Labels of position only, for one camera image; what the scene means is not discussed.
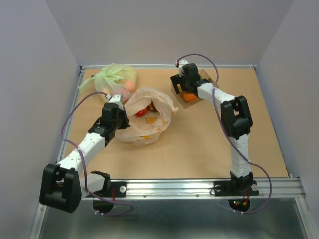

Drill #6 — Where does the yellow fruit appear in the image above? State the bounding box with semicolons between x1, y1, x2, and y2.
177;84;182;94

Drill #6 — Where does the orange persimmon with green calyx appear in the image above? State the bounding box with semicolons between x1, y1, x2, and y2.
182;92;198;103

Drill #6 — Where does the red orange fruit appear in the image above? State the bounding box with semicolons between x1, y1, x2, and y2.
135;108;147;117

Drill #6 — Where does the orange translucent plastic bag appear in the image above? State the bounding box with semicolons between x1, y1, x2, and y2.
115;87;178;146

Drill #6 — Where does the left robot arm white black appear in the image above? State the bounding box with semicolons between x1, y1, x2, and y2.
39;102;129;213

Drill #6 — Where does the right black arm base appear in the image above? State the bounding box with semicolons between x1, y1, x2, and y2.
209;180;260;214

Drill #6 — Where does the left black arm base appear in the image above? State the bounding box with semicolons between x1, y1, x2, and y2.
92;181;127;213

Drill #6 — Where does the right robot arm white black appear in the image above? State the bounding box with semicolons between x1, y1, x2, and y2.
170;60;253;194

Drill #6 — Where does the green plastic bag with fruit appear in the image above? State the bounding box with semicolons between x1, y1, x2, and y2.
78;63;137;102

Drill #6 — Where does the clear plastic box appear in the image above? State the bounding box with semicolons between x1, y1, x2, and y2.
171;69;219;109

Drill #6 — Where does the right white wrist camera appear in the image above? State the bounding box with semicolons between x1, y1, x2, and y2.
175;58;188;76

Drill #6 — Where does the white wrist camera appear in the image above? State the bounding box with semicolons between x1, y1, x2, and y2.
175;58;188;76
105;94;124;110

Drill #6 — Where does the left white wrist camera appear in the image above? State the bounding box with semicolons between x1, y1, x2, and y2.
105;94;124;110

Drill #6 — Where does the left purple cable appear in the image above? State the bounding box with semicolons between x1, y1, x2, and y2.
60;93;134;217

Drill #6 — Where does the purple cable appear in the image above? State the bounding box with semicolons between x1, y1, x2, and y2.
60;93;134;217
176;53;273;215

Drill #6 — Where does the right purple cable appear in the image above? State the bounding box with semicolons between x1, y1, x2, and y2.
176;53;273;215

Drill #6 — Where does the aluminium front rail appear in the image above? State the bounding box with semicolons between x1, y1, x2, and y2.
111;178;306;200

